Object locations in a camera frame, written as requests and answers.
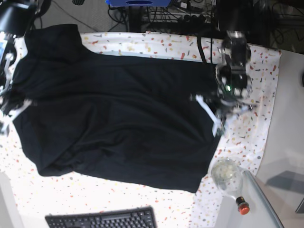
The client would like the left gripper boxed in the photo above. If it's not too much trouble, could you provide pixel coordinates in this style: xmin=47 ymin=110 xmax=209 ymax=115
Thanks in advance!
xmin=209 ymin=94 xmax=252 ymax=121

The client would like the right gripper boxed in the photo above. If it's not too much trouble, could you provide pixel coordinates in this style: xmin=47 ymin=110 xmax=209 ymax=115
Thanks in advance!
xmin=0 ymin=90 xmax=26 ymax=114

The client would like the black computer keyboard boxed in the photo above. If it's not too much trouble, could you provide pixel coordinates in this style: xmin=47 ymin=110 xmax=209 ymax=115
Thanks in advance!
xmin=45 ymin=207 xmax=157 ymax=228

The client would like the black wire rack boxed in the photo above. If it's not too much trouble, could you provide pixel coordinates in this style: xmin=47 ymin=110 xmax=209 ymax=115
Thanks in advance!
xmin=142 ymin=7 xmax=188 ymax=23

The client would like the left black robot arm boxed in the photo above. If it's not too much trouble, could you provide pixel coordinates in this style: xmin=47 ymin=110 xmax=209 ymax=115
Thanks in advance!
xmin=196 ymin=0 xmax=268 ymax=123

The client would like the blue box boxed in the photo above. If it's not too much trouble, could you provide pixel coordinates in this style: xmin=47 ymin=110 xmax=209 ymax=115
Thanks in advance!
xmin=105 ymin=0 xmax=176 ymax=7

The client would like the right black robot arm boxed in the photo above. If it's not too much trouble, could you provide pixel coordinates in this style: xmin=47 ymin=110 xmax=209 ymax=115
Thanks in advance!
xmin=0 ymin=0 xmax=51 ymax=115

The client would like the clear bottle orange cap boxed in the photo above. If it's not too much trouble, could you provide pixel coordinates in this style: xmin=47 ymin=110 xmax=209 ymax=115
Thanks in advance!
xmin=211 ymin=158 xmax=250 ymax=215

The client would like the black power strip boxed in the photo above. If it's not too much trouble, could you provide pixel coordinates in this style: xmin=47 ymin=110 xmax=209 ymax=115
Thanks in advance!
xmin=178 ymin=14 xmax=211 ymax=23

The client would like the black t-shirt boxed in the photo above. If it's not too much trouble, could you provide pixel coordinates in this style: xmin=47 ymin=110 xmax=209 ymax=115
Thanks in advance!
xmin=12 ymin=25 xmax=219 ymax=193

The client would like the terrazzo pattern tablecloth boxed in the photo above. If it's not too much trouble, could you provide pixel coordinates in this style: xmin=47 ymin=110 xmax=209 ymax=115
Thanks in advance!
xmin=0 ymin=32 xmax=281 ymax=228

